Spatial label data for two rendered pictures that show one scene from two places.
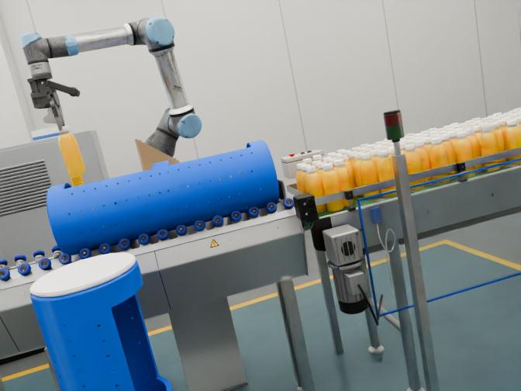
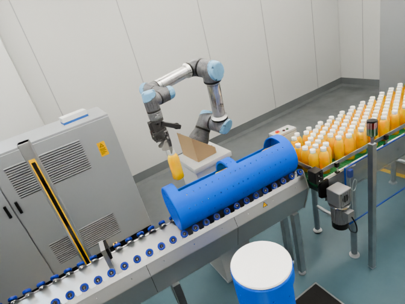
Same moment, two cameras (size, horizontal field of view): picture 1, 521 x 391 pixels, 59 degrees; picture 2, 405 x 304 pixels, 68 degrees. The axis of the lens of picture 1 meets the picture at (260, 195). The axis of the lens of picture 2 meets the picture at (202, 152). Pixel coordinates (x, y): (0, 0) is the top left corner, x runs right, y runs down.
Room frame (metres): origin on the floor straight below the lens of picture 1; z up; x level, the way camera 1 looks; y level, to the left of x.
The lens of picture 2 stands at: (0.25, 0.83, 2.11)
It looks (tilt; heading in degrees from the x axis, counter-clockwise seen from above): 25 degrees down; 349
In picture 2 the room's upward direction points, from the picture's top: 15 degrees counter-clockwise
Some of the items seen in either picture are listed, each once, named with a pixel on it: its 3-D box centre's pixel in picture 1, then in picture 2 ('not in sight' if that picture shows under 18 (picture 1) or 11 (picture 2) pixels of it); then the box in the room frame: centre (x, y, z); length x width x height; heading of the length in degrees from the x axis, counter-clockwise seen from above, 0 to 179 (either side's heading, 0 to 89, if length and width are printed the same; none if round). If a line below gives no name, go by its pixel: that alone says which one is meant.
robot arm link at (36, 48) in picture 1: (35, 49); (150, 101); (1.82, 0.71, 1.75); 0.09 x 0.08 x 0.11; 120
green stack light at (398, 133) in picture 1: (395, 131); (372, 131); (1.65, -0.52, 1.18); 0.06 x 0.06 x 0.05
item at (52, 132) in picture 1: (50, 133); (73, 117); (3.32, 1.36, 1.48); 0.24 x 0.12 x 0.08; 111
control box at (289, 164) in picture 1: (303, 163); (282, 136); (2.26, -0.24, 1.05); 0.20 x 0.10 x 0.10; 99
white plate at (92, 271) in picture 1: (84, 272); (260, 263); (1.21, 0.52, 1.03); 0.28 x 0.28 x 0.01
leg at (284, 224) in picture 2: (291, 331); (286, 234); (2.00, -0.01, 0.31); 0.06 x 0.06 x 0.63; 9
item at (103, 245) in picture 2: not in sight; (108, 254); (1.73, 1.23, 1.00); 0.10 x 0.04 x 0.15; 9
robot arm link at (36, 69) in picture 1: (39, 70); (155, 115); (1.81, 0.72, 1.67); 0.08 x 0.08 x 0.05
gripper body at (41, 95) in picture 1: (44, 92); (158, 129); (1.81, 0.72, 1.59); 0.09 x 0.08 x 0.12; 99
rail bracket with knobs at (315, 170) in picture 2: (305, 207); (315, 175); (1.75, -0.16, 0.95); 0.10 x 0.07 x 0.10; 9
